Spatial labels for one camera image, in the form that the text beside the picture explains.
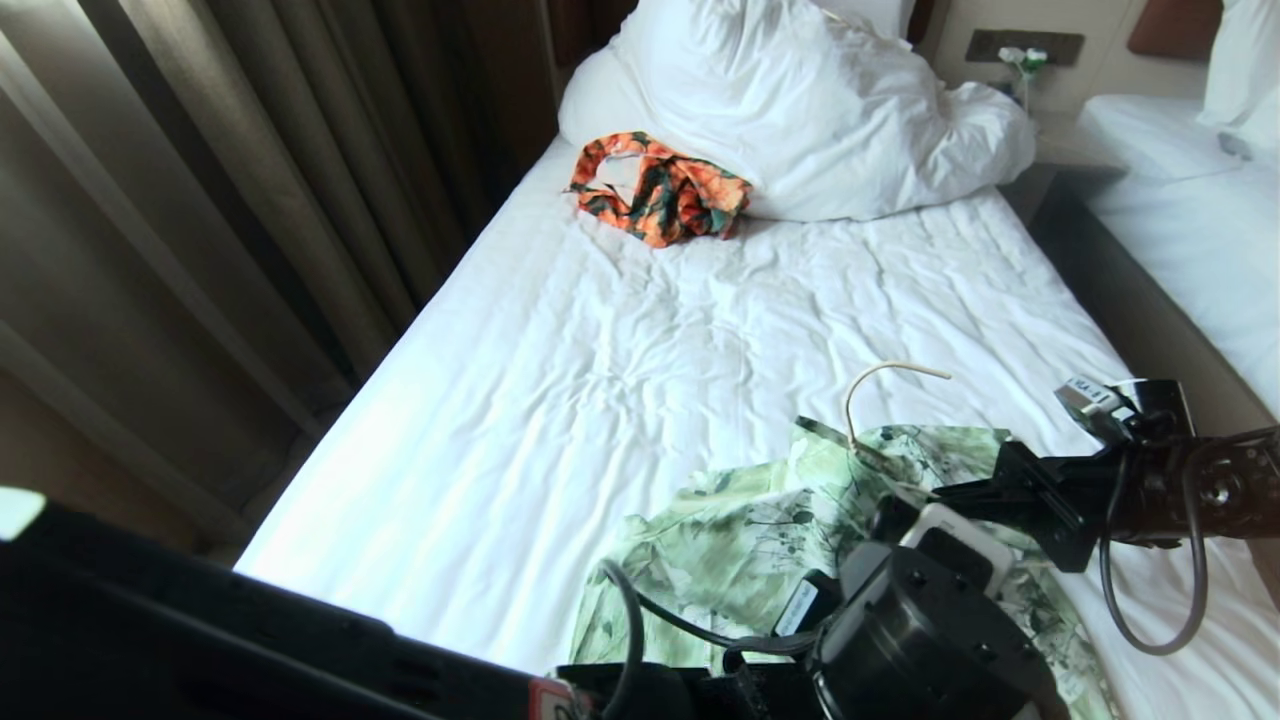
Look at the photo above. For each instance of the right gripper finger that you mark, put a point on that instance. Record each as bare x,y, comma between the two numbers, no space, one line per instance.
975,492

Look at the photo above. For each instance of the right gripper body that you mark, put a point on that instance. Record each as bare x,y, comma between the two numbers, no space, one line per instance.
1060,500

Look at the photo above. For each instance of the green leaf print shirt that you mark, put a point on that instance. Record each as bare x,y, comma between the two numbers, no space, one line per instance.
740,540

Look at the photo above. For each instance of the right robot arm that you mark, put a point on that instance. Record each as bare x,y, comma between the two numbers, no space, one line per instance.
1225,490

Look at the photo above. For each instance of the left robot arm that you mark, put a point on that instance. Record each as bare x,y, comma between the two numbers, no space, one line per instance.
900,640

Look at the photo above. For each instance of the white sheeted bed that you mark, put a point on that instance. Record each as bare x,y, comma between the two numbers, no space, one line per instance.
640,380
1200,230

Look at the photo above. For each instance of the nightstand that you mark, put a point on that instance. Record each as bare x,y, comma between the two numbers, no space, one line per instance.
1065,150

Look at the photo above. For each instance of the orange floral garment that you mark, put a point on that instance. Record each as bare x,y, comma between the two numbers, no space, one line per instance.
680,195

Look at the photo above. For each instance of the white duvet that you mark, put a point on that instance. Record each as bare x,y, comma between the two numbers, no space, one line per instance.
800,100

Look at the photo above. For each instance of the white pillow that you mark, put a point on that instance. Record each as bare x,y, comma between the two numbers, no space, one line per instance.
880,12
1245,60

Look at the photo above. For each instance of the brown padded headboard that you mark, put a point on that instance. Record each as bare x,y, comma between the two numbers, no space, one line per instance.
1175,25

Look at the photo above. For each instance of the dark brown curtain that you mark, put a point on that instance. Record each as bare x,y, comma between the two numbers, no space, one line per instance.
500,90

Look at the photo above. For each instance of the beige curtain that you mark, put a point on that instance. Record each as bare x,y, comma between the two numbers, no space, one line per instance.
200,200

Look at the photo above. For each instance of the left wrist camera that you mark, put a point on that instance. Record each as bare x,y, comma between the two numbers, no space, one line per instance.
965,535

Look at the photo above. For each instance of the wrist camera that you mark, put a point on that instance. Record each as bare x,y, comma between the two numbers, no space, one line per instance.
1092,402
965,535

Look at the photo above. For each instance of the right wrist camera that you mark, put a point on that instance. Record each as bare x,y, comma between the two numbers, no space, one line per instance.
1092,402

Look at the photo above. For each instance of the wall socket panel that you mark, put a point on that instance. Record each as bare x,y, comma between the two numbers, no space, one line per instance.
1060,45

